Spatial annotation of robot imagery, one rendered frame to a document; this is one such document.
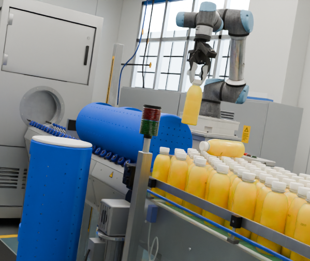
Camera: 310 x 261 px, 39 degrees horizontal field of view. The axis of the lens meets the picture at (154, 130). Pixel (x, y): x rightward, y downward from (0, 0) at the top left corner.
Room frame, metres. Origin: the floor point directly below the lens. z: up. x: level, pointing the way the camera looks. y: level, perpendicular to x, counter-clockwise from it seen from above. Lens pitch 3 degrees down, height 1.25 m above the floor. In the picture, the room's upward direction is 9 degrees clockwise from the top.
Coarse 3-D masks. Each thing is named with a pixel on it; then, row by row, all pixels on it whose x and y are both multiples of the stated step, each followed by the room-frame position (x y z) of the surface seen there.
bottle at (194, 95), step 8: (192, 88) 1.91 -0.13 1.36; (200, 88) 1.92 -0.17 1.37; (192, 96) 1.90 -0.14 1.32; (200, 96) 1.91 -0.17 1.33; (192, 104) 1.90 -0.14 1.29; (200, 104) 1.92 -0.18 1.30; (184, 112) 1.91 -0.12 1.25; (192, 112) 1.90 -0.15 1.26; (184, 120) 1.90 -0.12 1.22; (192, 120) 1.90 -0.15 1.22
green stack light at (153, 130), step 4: (144, 120) 1.45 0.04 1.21; (148, 120) 1.45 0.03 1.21; (140, 124) 1.48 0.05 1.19; (144, 124) 1.45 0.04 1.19; (148, 124) 1.45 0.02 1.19; (152, 124) 1.45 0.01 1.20; (156, 124) 1.46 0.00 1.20; (140, 128) 1.47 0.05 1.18; (144, 128) 1.45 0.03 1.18; (148, 128) 1.45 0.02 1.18; (152, 128) 1.45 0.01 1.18; (156, 128) 1.46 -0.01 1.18; (140, 132) 1.46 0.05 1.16; (144, 132) 1.45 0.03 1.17; (148, 132) 1.45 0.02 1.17; (152, 132) 1.45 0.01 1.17; (156, 132) 1.47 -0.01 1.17
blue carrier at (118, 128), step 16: (80, 112) 2.70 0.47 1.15; (96, 112) 2.51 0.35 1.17; (112, 112) 2.36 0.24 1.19; (128, 112) 2.24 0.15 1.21; (80, 128) 2.64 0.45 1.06; (96, 128) 2.42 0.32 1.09; (112, 128) 2.24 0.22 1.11; (128, 128) 2.10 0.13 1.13; (160, 128) 2.01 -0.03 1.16; (176, 128) 2.05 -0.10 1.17; (96, 144) 2.49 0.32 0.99; (112, 144) 2.25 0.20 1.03; (128, 144) 2.07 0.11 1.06; (160, 144) 2.01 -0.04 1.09; (176, 144) 2.06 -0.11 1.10; (192, 144) 2.10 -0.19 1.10
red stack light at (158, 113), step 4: (144, 108) 1.46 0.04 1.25; (148, 108) 1.45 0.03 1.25; (144, 112) 1.46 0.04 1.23; (148, 112) 1.45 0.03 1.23; (152, 112) 1.45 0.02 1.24; (156, 112) 1.45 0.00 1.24; (160, 112) 1.47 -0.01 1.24; (144, 116) 1.46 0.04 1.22; (148, 116) 1.45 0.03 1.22; (152, 116) 1.45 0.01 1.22; (156, 116) 1.46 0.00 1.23; (152, 120) 1.45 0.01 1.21; (156, 120) 1.46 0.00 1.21
